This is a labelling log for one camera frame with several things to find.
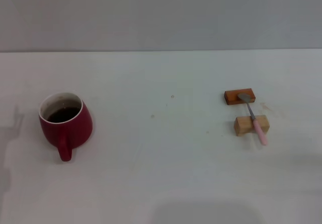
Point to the light wooden block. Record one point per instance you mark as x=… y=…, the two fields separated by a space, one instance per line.
x=242 y=125

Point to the dark orange wooden block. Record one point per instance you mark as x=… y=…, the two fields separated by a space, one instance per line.
x=232 y=96

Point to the red ceramic cup with coffee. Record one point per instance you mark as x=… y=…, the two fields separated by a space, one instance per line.
x=75 y=133

